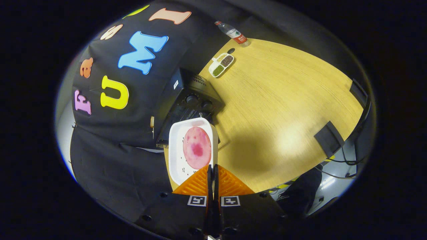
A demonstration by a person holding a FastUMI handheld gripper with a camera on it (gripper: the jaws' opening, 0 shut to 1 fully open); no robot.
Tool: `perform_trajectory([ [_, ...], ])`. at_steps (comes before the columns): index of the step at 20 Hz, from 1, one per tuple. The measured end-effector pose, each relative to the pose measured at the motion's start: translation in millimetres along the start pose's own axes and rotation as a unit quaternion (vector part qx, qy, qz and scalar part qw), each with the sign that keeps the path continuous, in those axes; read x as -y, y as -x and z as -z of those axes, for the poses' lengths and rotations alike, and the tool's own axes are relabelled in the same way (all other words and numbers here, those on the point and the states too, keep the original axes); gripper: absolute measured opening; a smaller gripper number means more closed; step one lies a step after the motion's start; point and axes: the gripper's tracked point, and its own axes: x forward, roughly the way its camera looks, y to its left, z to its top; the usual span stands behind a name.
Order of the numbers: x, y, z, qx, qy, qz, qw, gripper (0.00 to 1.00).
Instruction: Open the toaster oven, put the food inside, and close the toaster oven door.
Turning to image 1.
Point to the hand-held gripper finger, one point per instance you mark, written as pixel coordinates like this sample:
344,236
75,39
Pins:
217,193
209,190

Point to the pink round food slice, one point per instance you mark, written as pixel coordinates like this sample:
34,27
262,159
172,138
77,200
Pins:
196,146

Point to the white square plate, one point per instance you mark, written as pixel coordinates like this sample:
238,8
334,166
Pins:
176,150

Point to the black toaster oven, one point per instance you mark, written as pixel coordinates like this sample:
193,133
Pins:
186,86

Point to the brown bread slice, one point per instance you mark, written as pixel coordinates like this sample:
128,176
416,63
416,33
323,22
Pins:
152,121

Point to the white divided bean dish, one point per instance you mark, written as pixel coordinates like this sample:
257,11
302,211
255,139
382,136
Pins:
222,65

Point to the black table grommet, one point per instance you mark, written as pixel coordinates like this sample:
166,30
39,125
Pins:
231,51

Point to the plastic water bottle red label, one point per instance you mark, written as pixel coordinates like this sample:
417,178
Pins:
233,33

